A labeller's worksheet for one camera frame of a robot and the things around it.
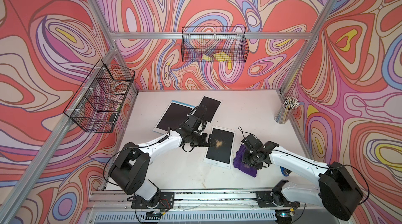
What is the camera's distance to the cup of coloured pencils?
90cm

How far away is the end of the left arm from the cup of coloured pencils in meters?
0.51

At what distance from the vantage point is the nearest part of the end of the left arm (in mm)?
651
